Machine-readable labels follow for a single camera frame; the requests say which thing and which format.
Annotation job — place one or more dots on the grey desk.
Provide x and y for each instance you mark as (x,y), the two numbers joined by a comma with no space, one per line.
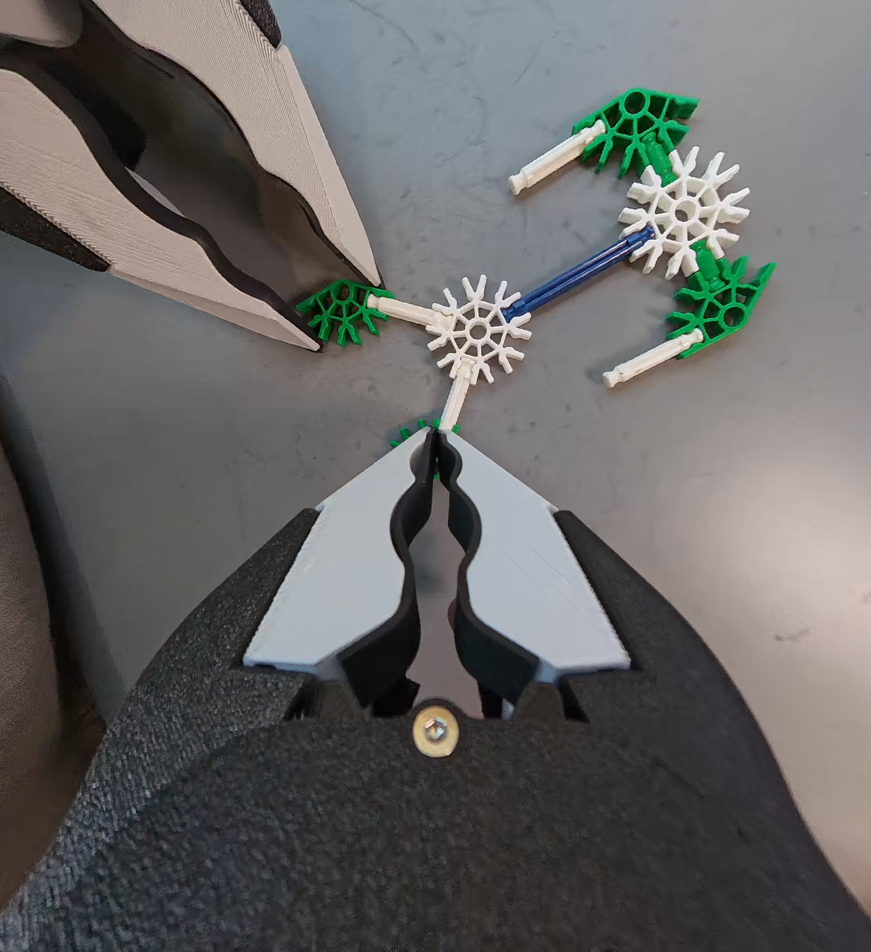
(629,483)

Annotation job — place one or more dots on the green white toy connector assembly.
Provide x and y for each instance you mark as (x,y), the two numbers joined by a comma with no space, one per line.
(584,269)

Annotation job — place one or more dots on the green fan toy connector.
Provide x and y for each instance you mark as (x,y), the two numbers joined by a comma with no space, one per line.
(403,439)
(346,309)

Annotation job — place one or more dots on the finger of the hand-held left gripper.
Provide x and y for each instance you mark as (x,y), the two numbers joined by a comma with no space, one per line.
(272,111)
(71,193)

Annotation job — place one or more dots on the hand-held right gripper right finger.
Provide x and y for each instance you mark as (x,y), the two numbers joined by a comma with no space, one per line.
(547,595)

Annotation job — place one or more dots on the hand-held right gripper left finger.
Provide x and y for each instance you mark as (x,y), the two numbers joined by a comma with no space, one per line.
(324,587)

